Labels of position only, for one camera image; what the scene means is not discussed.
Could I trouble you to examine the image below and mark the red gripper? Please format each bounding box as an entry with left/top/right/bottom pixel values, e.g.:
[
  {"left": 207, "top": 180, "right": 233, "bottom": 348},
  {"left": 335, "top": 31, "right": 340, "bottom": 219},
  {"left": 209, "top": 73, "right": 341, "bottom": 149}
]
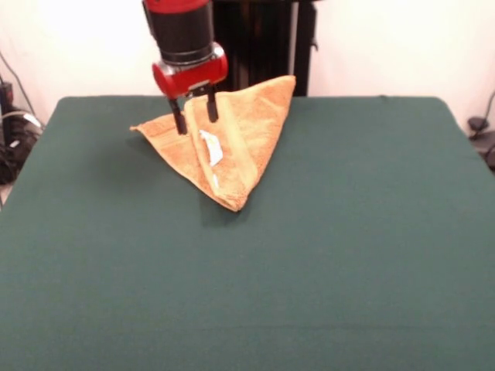
[{"left": 151, "top": 42, "right": 229, "bottom": 135}]

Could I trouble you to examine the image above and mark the orange terry towel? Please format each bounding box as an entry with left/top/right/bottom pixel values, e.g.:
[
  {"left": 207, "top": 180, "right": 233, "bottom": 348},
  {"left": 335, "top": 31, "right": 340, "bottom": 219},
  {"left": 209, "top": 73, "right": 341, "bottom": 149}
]
[{"left": 129, "top": 75, "right": 297, "bottom": 213}]

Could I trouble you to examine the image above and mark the dark green table cloth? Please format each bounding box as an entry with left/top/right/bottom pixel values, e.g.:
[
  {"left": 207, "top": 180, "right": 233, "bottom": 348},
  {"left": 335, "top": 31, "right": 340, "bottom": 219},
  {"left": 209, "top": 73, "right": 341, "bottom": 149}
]
[{"left": 0, "top": 95, "right": 495, "bottom": 371}]

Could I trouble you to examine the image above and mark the black floor equipment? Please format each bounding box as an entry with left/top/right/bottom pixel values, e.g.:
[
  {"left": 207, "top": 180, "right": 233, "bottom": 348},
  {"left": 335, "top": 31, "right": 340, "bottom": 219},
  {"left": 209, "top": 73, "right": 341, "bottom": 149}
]
[{"left": 0, "top": 79, "right": 43, "bottom": 186}]

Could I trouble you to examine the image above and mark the black round device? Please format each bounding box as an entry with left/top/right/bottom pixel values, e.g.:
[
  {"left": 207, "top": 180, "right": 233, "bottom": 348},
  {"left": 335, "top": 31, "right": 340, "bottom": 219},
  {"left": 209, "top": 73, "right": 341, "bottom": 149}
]
[{"left": 466, "top": 115, "right": 495, "bottom": 169}]

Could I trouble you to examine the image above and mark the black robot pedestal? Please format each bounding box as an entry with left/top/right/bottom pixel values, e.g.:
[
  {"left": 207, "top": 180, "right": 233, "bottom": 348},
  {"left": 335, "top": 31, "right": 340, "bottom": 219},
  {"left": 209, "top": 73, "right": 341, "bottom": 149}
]
[{"left": 210, "top": 0, "right": 320, "bottom": 97}]

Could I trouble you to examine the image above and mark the white cable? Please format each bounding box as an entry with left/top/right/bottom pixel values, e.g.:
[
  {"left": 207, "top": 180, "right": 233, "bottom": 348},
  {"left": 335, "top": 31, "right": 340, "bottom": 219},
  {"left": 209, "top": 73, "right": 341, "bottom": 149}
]
[{"left": 0, "top": 110, "right": 42, "bottom": 131}]

